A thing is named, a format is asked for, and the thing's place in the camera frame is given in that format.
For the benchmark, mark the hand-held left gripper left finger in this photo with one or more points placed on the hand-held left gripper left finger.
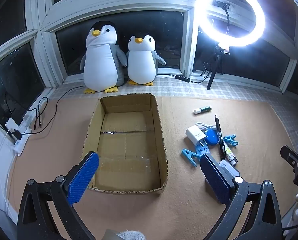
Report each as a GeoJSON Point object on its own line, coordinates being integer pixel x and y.
{"type": "Point", "coordinates": [84, 177]}

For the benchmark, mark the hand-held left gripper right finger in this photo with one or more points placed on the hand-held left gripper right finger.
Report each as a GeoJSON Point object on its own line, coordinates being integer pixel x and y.
{"type": "Point", "coordinates": [216, 182]}

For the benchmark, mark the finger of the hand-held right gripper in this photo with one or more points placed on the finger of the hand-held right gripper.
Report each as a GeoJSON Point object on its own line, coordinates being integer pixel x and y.
{"type": "Point", "coordinates": [292, 157]}

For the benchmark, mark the silver tin case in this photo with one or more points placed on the silver tin case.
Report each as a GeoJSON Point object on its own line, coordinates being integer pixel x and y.
{"type": "Point", "coordinates": [229, 168]}

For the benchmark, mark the white patterned lighter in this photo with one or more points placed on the white patterned lighter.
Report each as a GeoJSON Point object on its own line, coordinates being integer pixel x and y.
{"type": "Point", "coordinates": [228, 151]}

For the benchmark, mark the blue round case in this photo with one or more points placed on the blue round case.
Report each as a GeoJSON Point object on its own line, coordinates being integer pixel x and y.
{"type": "Point", "coordinates": [211, 137]}

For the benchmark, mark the white wall charger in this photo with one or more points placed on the white wall charger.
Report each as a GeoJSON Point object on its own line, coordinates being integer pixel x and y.
{"type": "Point", "coordinates": [195, 136]}

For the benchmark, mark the black pen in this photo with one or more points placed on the black pen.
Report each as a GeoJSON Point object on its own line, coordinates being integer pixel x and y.
{"type": "Point", "coordinates": [218, 127]}

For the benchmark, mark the brown cardboard box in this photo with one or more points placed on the brown cardboard box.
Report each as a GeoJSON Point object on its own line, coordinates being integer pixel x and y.
{"type": "Point", "coordinates": [126, 142]}

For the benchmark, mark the white green glue stick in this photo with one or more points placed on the white green glue stick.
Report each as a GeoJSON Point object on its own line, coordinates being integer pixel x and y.
{"type": "Point", "coordinates": [201, 110]}

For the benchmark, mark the white power strip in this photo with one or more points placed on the white power strip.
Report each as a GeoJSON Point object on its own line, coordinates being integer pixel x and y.
{"type": "Point", "coordinates": [21, 145]}

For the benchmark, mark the grey fuzzy clothing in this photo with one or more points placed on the grey fuzzy clothing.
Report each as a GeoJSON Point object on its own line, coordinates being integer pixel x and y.
{"type": "Point", "coordinates": [131, 236]}

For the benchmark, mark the black plug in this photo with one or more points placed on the black plug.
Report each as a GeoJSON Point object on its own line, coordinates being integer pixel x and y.
{"type": "Point", "coordinates": [16, 135]}

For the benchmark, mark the white power adapter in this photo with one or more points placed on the white power adapter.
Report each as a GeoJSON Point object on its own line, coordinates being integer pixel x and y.
{"type": "Point", "coordinates": [10, 123]}

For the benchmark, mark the black tripod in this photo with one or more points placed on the black tripod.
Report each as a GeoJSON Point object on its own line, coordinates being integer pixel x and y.
{"type": "Point", "coordinates": [215, 67]}

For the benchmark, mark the large penguin plush toy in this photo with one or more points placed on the large penguin plush toy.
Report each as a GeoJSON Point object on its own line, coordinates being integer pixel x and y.
{"type": "Point", "coordinates": [101, 62]}

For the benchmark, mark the small penguin plush toy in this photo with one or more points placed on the small penguin plush toy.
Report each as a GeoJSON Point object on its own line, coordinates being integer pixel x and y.
{"type": "Point", "coordinates": [141, 62]}

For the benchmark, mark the black gooseneck phone clamp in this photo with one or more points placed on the black gooseneck phone clamp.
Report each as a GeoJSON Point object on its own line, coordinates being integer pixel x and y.
{"type": "Point", "coordinates": [221, 4]}

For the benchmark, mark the white window frame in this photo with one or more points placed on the white window frame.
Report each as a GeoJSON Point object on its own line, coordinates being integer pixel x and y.
{"type": "Point", "coordinates": [49, 55]}

